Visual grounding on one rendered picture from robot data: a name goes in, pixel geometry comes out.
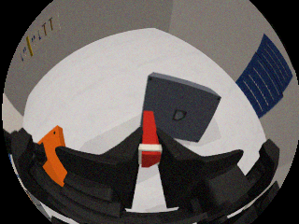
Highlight red peg with white band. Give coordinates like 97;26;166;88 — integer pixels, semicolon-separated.
138;111;162;167

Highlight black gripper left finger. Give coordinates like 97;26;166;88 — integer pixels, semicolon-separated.
55;127;143;209

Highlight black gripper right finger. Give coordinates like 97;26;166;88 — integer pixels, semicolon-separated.
157;128;244;209

